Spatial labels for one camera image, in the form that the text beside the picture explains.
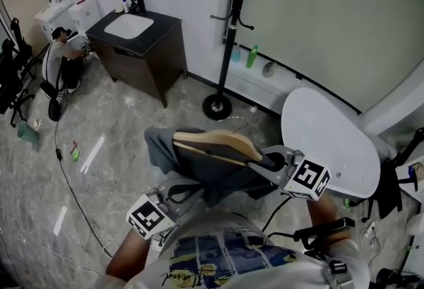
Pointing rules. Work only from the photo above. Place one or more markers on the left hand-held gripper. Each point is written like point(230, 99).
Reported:
point(147, 217)

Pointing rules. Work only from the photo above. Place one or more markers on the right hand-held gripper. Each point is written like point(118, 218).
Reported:
point(308, 178)

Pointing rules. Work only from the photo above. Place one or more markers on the dark grey garment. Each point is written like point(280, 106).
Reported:
point(198, 171)

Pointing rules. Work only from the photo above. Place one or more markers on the wooden clothes hanger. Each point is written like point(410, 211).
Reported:
point(225, 143)

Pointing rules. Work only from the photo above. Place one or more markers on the person's left forearm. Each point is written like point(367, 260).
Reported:
point(127, 258)

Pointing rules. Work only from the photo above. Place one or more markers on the person's right forearm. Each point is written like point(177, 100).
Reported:
point(323, 211)

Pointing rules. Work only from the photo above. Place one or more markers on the white bathtub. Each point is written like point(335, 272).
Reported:
point(324, 138)

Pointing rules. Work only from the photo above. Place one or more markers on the person's white printed shirt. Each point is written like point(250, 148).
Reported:
point(232, 261)

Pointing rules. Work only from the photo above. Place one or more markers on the grey pumice stone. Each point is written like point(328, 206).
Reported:
point(269, 69)

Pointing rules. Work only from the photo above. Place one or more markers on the long white floor strip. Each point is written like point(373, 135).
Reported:
point(92, 155)

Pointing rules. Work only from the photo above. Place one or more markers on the green bottle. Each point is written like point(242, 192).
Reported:
point(251, 57)

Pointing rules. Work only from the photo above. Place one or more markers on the white power strip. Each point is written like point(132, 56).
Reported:
point(367, 230)

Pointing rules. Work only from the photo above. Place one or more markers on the green and red brush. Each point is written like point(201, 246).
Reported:
point(75, 152)

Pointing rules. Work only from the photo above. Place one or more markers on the teal bottle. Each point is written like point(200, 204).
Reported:
point(236, 54)

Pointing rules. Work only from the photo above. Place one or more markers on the black office chair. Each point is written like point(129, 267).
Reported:
point(11, 82)
point(389, 188)

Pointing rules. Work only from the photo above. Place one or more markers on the black coat rack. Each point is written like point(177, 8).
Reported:
point(229, 49)

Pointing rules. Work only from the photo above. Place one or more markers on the dark wooden vanity cabinet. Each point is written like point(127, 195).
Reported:
point(142, 65)

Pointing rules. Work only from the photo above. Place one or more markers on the blue packet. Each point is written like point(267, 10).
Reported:
point(413, 173)

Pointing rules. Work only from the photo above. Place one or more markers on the black stool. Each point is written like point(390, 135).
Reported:
point(51, 98)

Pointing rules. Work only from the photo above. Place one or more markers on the green bucket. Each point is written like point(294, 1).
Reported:
point(28, 135)

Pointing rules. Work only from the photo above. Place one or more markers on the white sink basin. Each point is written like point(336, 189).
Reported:
point(127, 26)

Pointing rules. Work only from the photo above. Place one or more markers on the black faucet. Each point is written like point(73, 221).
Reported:
point(137, 4)

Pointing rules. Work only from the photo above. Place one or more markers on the white soap pump bottle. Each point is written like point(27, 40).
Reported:
point(125, 5)

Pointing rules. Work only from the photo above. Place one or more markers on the white water dispenser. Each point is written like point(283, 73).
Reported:
point(86, 14)

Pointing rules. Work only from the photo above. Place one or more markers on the white utility sink cabinet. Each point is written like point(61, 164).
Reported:
point(53, 16)

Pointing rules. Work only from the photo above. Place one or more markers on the wooden board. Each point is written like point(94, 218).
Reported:
point(23, 6)

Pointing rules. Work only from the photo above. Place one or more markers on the black shoulder camera mount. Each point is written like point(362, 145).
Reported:
point(326, 231)

